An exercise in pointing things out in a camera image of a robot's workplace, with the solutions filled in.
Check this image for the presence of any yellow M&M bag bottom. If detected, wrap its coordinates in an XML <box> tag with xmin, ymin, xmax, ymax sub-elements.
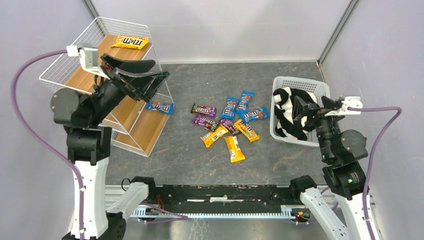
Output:
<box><xmin>223</xmin><ymin>136</ymin><xmax>246</xmax><ymax>163</ymax></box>

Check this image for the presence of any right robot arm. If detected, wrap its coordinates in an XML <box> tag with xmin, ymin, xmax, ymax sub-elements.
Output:
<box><xmin>289</xmin><ymin>96</ymin><xmax>380</xmax><ymax>240</ymax></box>

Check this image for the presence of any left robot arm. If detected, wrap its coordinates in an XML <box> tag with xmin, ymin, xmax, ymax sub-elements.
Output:
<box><xmin>50</xmin><ymin>52</ymin><xmax>170</xmax><ymax>240</ymax></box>

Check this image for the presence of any yellow M&M bag top shelf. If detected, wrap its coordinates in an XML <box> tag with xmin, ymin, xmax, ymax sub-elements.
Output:
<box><xmin>111</xmin><ymin>35</ymin><xmax>150</xmax><ymax>50</ymax></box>

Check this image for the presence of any blue M&M bag on shelf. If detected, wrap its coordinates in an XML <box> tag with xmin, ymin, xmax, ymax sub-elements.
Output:
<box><xmin>146</xmin><ymin>100</ymin><xmax>174</xmax><ymax>115</ymax></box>

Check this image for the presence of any white plastic basket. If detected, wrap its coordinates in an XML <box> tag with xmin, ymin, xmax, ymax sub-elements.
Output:
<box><xmin>269</xmin><ymin>76</ymin><xmax>331</xmax><ymax>148</ymax></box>

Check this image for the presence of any black white striped cloth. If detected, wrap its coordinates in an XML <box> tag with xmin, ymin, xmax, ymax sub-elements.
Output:
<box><xmin>272</xmin><ymin>87</ymin><xmax>317</xmax><ymax>141</ymax></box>

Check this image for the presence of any blue M&M bag right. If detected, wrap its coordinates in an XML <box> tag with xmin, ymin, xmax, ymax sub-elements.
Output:
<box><xmin>239</xmin><ymin>106</ymin><xmax>269</xmax><ymax>124</ymax></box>

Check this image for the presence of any blue M&M bag upper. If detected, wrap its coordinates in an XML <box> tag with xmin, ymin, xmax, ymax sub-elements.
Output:
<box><xmin>235</xmin><ymin>90</ymin><xmax>255</xmax><ymax>114</ymax></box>

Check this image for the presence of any blue M&M bag left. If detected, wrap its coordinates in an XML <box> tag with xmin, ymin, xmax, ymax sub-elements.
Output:
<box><xmin>220</xmin><ymin>96</ymin><xmax>239</xmax><ymax>120</ymax></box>

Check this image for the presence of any purple brown M&M bag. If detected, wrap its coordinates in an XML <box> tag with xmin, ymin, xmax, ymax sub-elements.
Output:
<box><xmin>218</xmin><ymin>118</ymin><xmax>241</xmax><ymax>137</ymax></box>

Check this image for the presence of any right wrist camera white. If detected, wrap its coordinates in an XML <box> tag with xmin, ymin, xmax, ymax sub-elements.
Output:
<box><xmin>325</xmin><ymin>96</ymin><xmax>363</xmax><ymax>117</ymax></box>

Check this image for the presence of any white wire shelf rack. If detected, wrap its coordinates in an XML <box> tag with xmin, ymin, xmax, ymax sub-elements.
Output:
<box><xmin>39</xmin><ymin>17</ymin><xmax>169</xmax><ymax>157</ymax></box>

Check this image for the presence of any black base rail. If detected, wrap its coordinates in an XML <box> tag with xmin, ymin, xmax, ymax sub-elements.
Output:
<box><xmin>76</xmin><ymin>183</ymin><xmax>377</xmax><ymax>224</ymax></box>

